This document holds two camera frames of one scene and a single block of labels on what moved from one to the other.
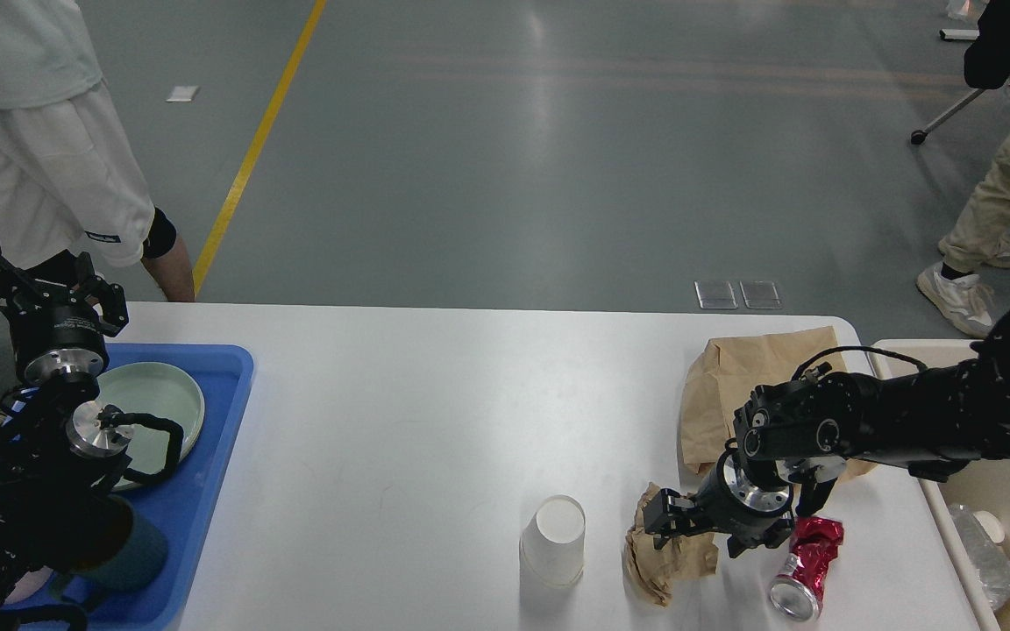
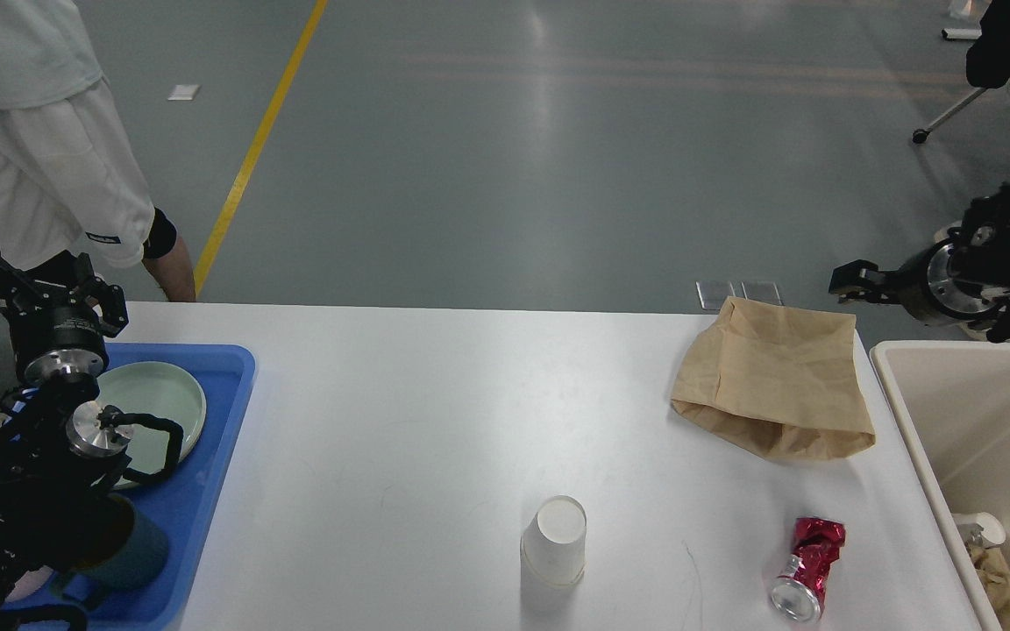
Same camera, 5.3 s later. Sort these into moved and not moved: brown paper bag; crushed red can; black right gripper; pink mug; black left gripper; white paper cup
Moved: brown paper bag; black right gripper
Not moved: black left gripper; white paper cup; crushed red can; pink mug
